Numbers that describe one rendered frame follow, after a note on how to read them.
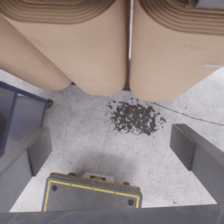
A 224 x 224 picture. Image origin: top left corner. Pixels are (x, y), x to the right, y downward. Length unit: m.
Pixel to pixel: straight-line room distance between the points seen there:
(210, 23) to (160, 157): 1.18
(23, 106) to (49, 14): 1.19
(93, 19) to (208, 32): 0.30
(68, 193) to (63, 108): 0.76
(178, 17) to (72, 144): 1.31
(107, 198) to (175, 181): 0.64
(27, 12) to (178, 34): 0.43
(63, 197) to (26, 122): 0.73
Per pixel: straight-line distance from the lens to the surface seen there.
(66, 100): 1.59
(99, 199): 1.24
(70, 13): 0.53
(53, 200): 1.34
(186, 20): 0.50
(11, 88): 1.15
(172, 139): 0.17
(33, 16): 0.57
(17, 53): 0.90
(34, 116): 1.57
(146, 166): 1.49
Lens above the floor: 1.45
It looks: 81 degrees down
